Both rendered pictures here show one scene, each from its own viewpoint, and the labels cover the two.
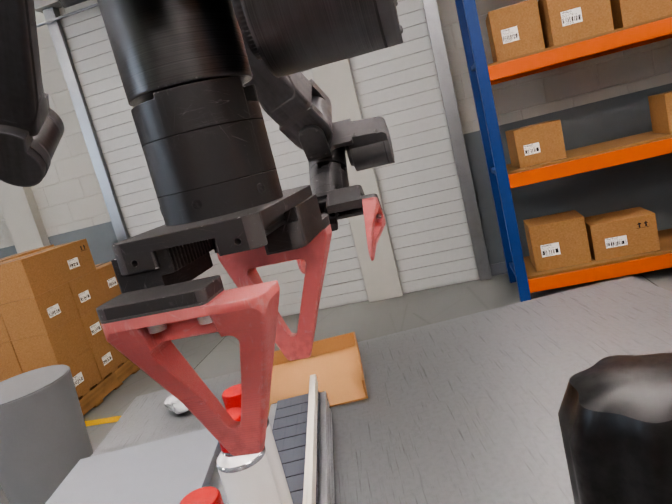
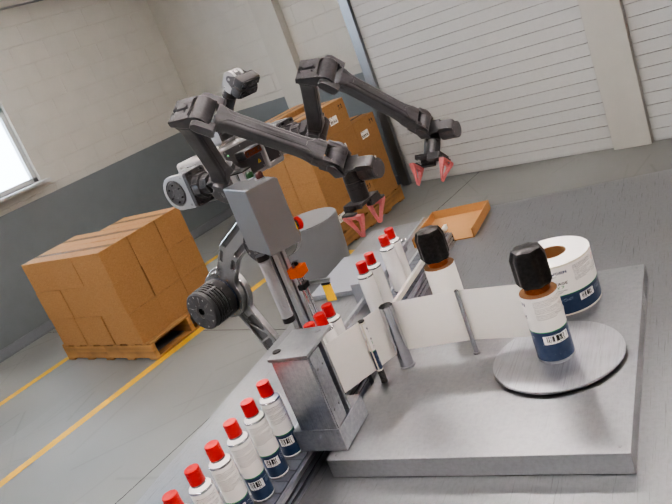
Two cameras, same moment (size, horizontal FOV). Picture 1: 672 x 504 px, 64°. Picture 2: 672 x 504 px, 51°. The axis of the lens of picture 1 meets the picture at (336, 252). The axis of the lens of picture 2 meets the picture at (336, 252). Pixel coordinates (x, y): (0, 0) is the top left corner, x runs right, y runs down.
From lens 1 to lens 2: 1.79 m
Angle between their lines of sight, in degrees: 30
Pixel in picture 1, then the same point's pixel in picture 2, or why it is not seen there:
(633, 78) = not seen: outside the picture
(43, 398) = (321, 230)
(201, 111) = (354, 187)
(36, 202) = (299, 56)
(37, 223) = not seen: hidden behind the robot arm
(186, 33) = (351, 177)
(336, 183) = (432, 148)
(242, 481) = (386, 255)
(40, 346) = (313, 190)
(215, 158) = (356, 194)
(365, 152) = (444, 134)
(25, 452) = (312, 264)
